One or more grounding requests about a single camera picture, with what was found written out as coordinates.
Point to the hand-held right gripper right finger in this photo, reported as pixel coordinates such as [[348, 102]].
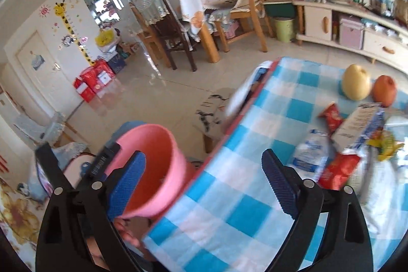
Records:
[[280, 182]]

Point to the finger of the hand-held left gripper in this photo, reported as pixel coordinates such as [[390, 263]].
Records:
[[51, 163]]

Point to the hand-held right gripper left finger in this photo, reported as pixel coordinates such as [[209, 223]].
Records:
[[127, 186]]

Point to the pink plastic bucket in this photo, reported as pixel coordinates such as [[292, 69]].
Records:
[[149, 163]]

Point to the white blue wipes packet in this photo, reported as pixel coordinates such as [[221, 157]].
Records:
[[310, 152]]

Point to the red gold-print snack packet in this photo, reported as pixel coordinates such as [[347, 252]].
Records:
[[338, 170]]

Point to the person's left hand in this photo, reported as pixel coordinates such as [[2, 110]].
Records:
[[129, 232]]

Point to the blue white checkered tablecloth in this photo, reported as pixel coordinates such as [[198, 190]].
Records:
[[242, 195]]

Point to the floral blanket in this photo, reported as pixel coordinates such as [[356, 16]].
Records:
[[14, 217]]

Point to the red gift box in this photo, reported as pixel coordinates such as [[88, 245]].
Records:
[[84, 90], [100, 76]]

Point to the small red snack packet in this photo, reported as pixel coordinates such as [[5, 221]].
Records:
[[331, 116]]

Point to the white blue paper carton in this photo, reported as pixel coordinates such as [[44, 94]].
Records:
[[357, 127]]

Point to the white door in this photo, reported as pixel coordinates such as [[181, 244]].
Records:
[[38, 68]]

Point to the patterned stool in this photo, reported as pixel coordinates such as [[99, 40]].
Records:
[[210, 114]]

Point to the white plastic bag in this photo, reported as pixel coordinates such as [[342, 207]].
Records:
[[382, 189]]

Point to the yellow green snack packet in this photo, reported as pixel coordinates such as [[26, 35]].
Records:
[[385, 144]]

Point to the yellow bag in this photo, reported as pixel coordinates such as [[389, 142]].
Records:
[[105, 37]]

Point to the large yellow pear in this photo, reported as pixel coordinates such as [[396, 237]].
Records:
[[357, 82]]

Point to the red apple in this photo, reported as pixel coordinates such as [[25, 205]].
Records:
[[384, 91]]

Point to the dark wooden chair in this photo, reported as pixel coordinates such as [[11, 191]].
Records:
[[178, 39]]

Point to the lace-covered wooden chair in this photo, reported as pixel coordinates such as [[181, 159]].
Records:
[[146, 20]]

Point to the green waste bin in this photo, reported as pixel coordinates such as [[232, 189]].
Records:
[[284, 29]]

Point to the pink storage box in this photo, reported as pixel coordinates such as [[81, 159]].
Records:
[[350, 33]]

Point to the white television cabinet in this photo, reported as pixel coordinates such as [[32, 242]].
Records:
[[318, 20]]

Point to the orange-print dining table cloth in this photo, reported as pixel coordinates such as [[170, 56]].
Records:
[[191, 10]]

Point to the giraffe wall sticker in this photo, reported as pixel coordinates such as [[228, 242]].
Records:
[[71, 29]]

